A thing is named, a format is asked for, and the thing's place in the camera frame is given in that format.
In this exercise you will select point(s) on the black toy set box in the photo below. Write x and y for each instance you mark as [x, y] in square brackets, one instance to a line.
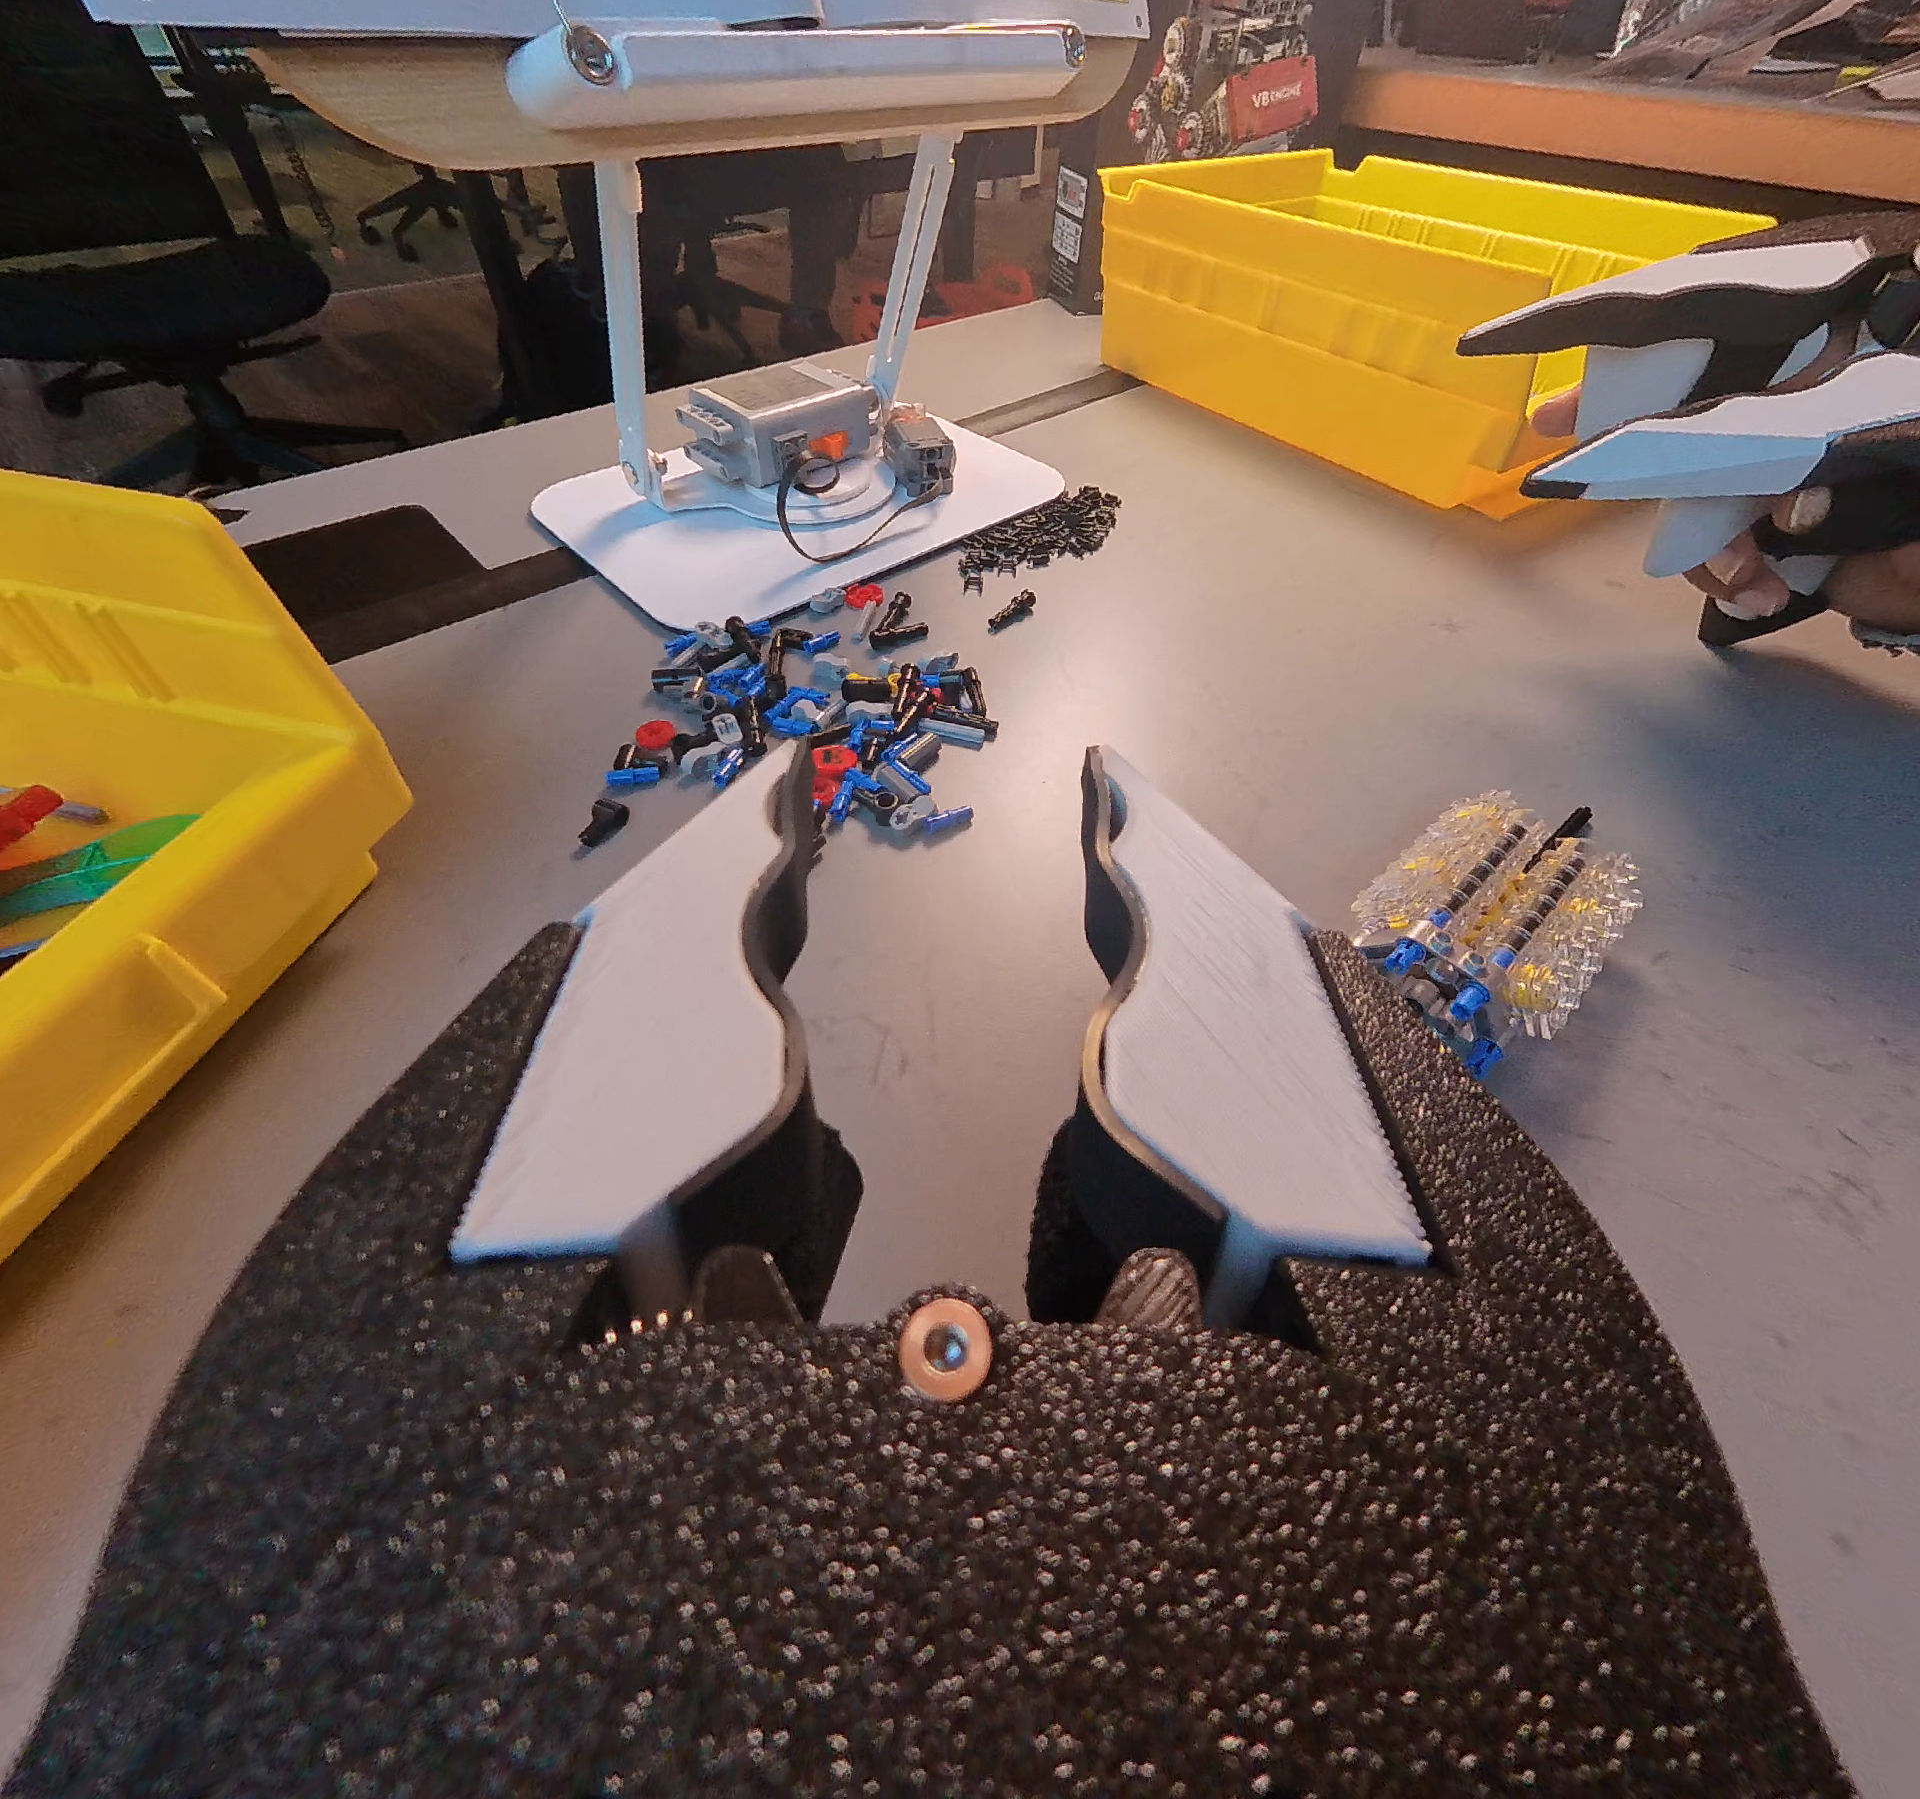
[1275, 90]

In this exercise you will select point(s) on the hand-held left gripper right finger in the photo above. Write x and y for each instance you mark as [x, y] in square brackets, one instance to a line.
[1244, 1078]

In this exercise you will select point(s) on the grey battery box orange switch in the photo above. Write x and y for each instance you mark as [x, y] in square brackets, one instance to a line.
[765, 418]

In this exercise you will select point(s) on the clear toy brick engine model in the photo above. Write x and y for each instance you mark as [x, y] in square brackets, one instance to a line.
[1515, 915]

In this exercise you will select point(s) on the yellow corrugated box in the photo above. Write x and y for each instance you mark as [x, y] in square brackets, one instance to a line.
[1275, 329]

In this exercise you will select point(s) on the pile of mixed toy parts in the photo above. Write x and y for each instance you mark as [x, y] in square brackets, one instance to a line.
[838, 734]

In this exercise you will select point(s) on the wooden side table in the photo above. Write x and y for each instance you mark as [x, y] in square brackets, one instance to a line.
[1575, 121]

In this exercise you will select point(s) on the red toy part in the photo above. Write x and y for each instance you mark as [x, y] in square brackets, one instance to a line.
[21, 812]

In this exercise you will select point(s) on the pile of small black pins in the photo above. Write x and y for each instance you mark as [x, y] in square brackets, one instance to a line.
[1050, 523]

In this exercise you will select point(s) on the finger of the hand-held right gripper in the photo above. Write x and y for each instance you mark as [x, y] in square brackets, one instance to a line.
[1679, 290]
[1709, 449]

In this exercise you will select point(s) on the black office chair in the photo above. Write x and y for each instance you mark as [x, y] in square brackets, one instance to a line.
[149, 285]
[437, 200]

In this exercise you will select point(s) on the white tray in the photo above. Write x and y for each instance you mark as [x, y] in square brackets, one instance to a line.
[992, 479]

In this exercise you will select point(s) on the book stand with wooden shelf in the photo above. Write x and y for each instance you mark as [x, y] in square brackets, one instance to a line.
[452, 105]

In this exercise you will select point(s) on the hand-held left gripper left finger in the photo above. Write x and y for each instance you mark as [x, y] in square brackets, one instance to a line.
[646, 1063]

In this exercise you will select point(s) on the red plastic object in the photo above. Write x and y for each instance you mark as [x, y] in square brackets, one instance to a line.
[975, 300]

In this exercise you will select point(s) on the small black toy connector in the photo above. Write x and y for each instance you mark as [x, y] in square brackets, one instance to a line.
[607, 824]

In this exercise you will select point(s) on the green toy beam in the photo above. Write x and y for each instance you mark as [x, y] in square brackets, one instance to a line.
[91, 869]

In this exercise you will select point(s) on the yellow bin with black parts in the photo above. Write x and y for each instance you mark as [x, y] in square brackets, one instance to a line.
[181, 960]

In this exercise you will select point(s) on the grey desk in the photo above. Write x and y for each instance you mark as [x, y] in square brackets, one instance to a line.
[1275, 661]

